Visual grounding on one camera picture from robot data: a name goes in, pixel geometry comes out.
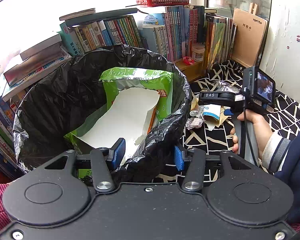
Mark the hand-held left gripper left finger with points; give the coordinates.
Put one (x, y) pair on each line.
(119, 152)

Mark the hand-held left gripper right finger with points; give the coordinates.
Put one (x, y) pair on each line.
(179, 157)

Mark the white torn paper packaging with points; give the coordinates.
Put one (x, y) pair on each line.
(125, 120)

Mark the white blue paper wrapper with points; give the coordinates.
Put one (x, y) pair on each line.
(211, 111)

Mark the green snack packet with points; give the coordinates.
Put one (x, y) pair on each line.
(140, 76)

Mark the black trash bag bin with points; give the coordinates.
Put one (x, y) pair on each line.
(52, 105)

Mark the person's right forearm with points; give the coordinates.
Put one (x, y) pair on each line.
(290, 160)

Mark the row of thin picture books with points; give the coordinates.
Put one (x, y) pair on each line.
(217, 40)

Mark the row of upright books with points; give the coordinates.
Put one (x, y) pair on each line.
(140, 37)

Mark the stack of flat books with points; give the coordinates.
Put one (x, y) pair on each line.
(32, 65)

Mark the person's right hand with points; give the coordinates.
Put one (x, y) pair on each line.
(261, 130)

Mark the black white patterned blanket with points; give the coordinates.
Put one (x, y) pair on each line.
(285, 110)

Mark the crumpled silver wrapper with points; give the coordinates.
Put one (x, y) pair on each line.
(195, 123)

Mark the beige paper scrap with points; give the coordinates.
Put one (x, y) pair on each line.
(225, 121)

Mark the brown kraft sketchbook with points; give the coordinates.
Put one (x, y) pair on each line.
(250, 37)

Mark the yellow bread piece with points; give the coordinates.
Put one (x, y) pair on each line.
(195, 102)

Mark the small jar with pink lid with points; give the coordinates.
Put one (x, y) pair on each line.
(198, 53)

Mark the wooden shelf board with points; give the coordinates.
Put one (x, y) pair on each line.
(190, 71)

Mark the small red toy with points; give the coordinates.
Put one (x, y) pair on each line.
(188, 60)

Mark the black flat notebook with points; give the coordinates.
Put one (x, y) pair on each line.
(210, 10)

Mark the small beige cylinder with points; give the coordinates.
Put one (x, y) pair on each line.
(188, 6)

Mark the white cardboard sheet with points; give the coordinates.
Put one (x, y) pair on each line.
(152, 9)

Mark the dark flat book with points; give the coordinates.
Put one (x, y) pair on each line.
(107, 16)

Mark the brown cover book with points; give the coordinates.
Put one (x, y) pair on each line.
(77, 13)

